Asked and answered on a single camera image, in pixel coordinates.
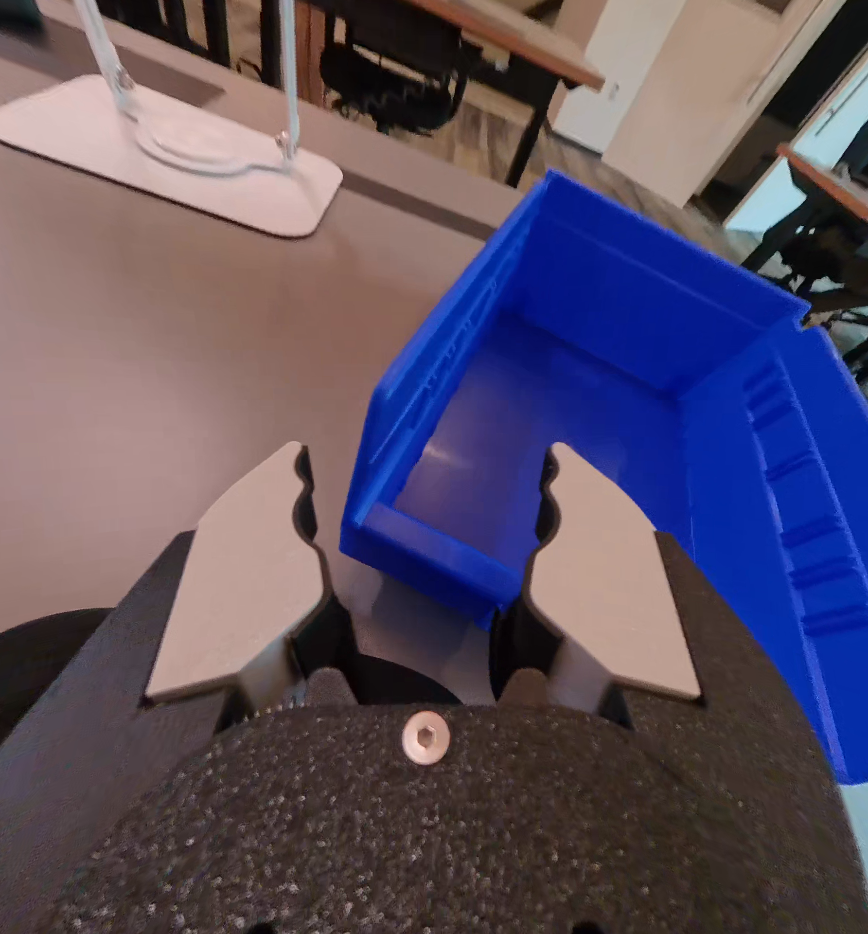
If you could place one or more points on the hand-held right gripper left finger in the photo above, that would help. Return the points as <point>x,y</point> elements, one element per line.
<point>244,569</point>

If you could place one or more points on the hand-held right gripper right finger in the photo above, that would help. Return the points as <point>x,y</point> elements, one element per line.
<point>609,584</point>

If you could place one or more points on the blue plastic bin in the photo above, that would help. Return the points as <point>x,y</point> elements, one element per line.
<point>594,350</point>

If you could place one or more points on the wooden top desk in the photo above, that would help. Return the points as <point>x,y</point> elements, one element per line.
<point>849,193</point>
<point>536,47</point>

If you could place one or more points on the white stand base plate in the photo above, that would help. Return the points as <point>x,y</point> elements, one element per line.
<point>288,197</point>

